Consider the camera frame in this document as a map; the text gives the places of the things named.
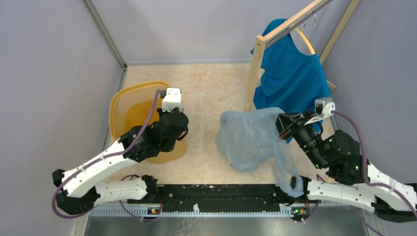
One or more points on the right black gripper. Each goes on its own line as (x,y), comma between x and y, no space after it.
(288,124)

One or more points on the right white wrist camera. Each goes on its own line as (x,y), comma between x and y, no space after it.
(323,109)

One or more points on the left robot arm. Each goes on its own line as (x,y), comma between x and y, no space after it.
(81,189)

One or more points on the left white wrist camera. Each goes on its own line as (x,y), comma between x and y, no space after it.
(171,99)

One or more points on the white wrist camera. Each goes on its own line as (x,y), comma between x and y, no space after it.
(323,109)
(171,99)

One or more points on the white cable duct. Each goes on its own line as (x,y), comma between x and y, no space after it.
(196,211)

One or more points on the blue t-shirt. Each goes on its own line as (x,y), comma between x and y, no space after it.
(292,80)

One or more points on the yellow clothes hanger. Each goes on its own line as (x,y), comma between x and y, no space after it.
(306,41)

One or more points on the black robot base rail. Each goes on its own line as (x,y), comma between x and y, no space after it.
(241,198)

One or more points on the blue plastic trash bag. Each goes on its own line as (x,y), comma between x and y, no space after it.
(247,139)

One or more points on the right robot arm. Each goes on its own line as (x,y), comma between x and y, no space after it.
(359,183)

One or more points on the yellow mesh trash bin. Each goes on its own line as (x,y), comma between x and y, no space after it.
(130,107)

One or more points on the wooden clothes rack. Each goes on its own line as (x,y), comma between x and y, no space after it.
(264,42)

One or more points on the metal corner post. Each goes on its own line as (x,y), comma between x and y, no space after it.
(104,33)

